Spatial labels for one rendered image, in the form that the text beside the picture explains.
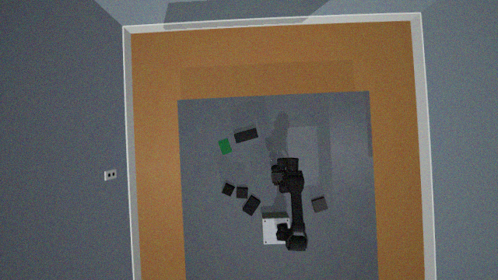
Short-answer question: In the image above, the green rectangular block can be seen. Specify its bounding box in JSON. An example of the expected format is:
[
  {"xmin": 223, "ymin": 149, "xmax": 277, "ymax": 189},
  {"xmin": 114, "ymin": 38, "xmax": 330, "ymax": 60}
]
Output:
[{"xmin": 218, "ymin": 138, "xmax": 232, "ymax": 155}]

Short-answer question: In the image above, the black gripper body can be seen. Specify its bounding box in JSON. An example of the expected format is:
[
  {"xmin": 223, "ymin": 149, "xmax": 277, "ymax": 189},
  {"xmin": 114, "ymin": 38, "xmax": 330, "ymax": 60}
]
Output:
[{"xmin": 277, "ymin": 158, "xmax": 289, "ymax": 193}]

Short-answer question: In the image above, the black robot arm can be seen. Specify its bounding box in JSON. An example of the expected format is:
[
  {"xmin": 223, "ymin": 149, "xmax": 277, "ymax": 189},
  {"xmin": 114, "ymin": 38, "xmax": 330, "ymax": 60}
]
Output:
[{"xmin": 271, "ymin": 158, "xmax": 307, "ymax": 251}]

